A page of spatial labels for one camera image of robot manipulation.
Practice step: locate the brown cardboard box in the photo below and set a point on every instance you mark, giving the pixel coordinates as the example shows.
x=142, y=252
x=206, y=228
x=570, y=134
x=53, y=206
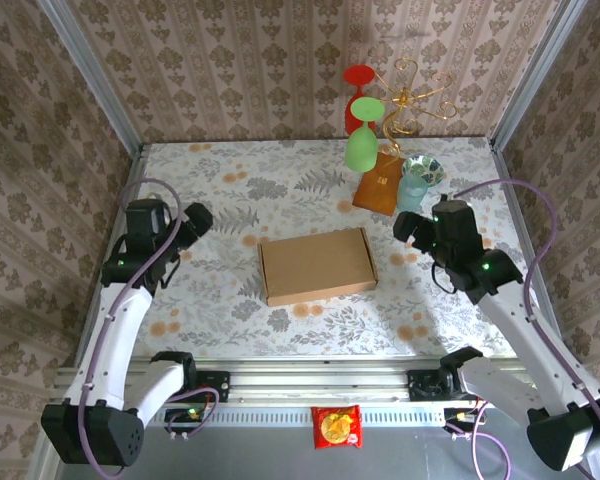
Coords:
x=317, y=265

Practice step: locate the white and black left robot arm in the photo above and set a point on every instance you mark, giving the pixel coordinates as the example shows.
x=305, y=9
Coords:
x=125, y=320

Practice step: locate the light blue cup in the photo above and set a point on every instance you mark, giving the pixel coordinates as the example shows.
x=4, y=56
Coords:
x=410, y=197

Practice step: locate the orange brown envelope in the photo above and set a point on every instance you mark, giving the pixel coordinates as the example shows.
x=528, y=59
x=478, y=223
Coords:
x=377, y=187

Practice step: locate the green patterned bowl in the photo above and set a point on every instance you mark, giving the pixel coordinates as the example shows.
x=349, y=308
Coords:
x=425, y=167

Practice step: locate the green plastic goblet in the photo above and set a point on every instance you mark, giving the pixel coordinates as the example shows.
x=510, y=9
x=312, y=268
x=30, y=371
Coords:
x=361, y=147

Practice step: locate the floral table cover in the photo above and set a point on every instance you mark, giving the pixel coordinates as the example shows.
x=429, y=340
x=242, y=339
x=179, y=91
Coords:
x=330, y=340

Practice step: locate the red plastic goblet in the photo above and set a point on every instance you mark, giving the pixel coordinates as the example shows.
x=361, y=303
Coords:
x=357, y=75

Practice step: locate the small black circuit board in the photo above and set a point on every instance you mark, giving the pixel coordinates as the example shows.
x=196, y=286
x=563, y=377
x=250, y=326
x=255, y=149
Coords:
x=182, y=415
x=457, y=416

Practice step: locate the red snack packet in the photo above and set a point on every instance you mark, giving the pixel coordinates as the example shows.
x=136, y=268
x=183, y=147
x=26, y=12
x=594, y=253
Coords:
x=336, y=426

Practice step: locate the grey metal tray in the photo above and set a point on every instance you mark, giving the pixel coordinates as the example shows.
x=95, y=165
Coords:
x=280, y=460

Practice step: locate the aluminium side rail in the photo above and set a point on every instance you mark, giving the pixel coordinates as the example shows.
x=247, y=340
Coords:
x=500, y=160
x=131, y=175

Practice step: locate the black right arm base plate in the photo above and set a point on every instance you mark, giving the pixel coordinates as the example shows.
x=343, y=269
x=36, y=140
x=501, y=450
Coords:
x=420, y=385

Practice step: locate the aluminium corner post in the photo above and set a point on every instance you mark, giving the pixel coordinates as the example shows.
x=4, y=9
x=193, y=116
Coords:
x=90, y=75
x=537, y=75

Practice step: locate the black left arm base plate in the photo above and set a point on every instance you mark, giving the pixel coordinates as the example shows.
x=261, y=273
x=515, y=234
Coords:
x=217, y=385

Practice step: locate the aluminium cross rail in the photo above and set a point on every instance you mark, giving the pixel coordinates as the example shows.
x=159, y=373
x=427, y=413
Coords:
x=320, y=382

